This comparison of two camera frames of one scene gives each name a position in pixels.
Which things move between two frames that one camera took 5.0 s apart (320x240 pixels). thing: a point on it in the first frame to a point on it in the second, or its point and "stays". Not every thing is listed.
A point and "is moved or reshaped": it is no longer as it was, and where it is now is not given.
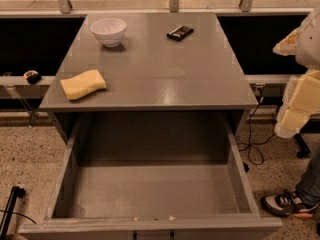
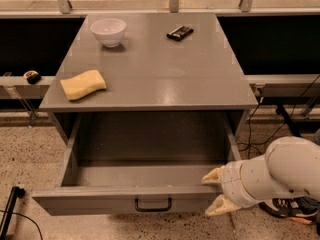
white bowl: x=110 y=31 stays
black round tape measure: x=32 y=76 stays
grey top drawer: x=152 y=176 is moved or reshaped
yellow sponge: x=83 y=85 stays
